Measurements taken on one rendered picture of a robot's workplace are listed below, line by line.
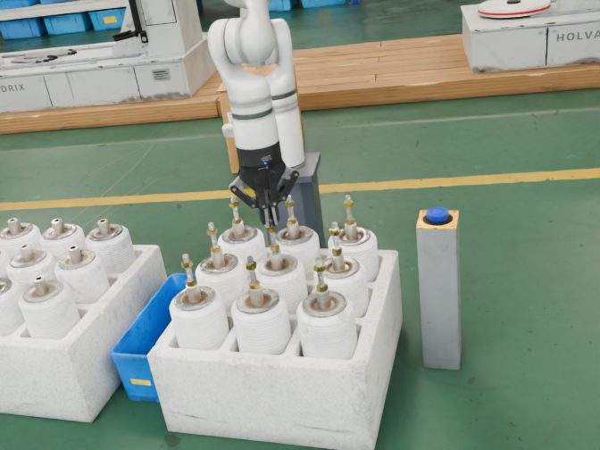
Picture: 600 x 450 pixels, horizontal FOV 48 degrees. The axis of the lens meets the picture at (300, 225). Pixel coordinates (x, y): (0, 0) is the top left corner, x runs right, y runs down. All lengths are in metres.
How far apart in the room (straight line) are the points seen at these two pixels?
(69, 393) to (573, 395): 0.94
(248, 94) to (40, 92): 2.42
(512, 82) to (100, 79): 1.83
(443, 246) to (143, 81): 2.22
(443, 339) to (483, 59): 1.84
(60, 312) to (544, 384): 0.91
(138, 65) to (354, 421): 2.34
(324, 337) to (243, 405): 0.21
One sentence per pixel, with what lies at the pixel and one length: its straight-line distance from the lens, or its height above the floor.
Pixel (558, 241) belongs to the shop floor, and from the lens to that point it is 1.81.
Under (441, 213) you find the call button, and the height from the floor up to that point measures 0.33.
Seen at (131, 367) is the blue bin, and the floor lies 0.09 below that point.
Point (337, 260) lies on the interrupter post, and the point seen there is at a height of 0.27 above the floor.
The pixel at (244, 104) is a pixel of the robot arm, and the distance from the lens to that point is 1.10.
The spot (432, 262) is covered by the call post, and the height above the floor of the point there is 0.24.
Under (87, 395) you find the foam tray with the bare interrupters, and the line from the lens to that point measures 1.39.
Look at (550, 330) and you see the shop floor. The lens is 1.49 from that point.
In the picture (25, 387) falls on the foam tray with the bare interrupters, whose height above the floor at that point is 0.08.
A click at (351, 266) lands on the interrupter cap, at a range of 1.22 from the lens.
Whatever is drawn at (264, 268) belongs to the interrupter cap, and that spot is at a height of 0.25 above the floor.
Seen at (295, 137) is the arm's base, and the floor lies 0.38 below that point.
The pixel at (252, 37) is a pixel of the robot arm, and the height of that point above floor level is 0.68.
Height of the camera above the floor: 0.87
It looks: 27 degrees down
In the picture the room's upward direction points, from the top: 8 degrees counter-clockwise
